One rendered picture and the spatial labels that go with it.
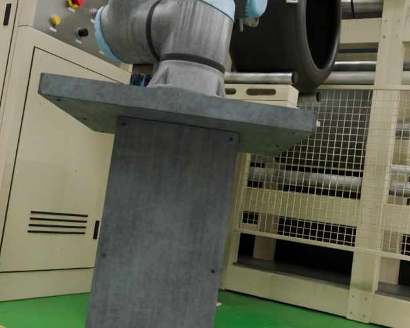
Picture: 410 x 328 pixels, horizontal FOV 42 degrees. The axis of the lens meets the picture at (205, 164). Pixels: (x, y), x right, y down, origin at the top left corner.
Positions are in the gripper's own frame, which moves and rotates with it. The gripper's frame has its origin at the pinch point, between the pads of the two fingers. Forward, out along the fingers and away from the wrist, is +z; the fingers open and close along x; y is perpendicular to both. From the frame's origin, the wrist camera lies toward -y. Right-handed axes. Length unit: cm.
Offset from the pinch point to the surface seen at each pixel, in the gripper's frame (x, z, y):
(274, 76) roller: -2.6, 18.5, -10.4
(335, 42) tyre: -11, 51, 19
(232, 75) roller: 15.0, 18.4, -10.2
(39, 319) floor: 37, -25, -107
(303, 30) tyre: -12.1, 14.3, 5.3
